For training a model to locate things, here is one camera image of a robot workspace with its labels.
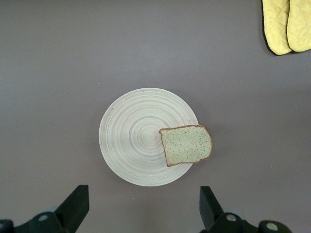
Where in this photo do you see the yellow quilted oven mitt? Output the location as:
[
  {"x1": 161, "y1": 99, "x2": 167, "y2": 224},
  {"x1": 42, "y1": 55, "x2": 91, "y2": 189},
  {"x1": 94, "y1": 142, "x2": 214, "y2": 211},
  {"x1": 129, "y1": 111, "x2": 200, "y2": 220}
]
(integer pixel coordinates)
[
  {"x1": 287, "y1": 0, "x2": 311, "y2": 52},
  {"x1": 261, "y1": 0, "x2": 293, "y2": 55}
]

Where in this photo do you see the brown-crusted bread slice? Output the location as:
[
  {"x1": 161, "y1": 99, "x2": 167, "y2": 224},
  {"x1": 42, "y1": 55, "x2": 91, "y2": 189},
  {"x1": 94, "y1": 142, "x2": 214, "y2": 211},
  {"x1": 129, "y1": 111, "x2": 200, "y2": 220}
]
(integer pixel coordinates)
[{"x1": 159, "y1": 124, "x2": 213, "y2": 167}]

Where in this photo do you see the brown table cover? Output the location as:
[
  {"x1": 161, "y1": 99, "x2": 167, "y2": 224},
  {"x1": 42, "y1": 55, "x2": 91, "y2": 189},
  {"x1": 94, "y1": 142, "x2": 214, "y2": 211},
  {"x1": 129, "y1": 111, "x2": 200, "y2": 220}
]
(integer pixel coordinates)
[{"x1": 0, "y1": 0, "x2": 311, "y2": 233}]

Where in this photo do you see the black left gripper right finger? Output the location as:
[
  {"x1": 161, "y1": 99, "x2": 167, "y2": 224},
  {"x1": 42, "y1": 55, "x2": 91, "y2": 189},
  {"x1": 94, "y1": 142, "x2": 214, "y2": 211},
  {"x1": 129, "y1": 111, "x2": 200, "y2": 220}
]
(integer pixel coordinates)
[{"x1": 199, "y1": 186, "x2": 292, "y2": 233}]

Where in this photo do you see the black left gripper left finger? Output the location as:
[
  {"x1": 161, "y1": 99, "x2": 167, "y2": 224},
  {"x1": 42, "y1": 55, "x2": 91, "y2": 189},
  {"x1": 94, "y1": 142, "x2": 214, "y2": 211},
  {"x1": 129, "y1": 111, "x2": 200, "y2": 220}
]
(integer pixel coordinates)
[{"x1": 0, "y1": 184, "x2": 90, "y2": 233}]

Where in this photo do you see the round wooden plate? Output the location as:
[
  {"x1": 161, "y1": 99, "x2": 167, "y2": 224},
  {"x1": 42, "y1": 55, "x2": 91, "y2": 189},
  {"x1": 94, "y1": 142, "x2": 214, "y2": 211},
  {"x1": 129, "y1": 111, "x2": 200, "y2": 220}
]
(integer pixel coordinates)
[{"x1": 99, "y1": 87, "x2": 199, "y2": 187}]

